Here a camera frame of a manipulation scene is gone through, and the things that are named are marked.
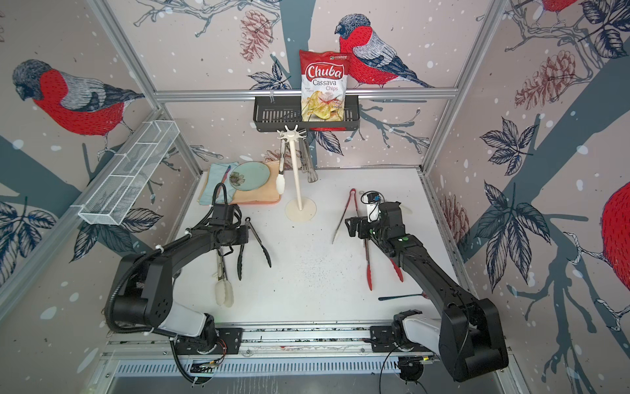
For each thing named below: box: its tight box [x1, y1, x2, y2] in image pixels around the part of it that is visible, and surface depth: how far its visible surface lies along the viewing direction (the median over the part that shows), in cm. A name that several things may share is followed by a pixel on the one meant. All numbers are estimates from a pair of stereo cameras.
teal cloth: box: [199, 161, 239, 206], surface depth 120 cm
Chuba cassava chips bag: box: [299, 49, 350, 122], surface depth 87 cm
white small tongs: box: [275, 139, 287, 196], surface depth 87 cm
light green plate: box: [228, 160, 271, 192], surface depth 121 cm
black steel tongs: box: [237, 216, 272, 281], surface depth 89 cm
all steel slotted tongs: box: [298, 137, 320, 184], surface depth 90 cm
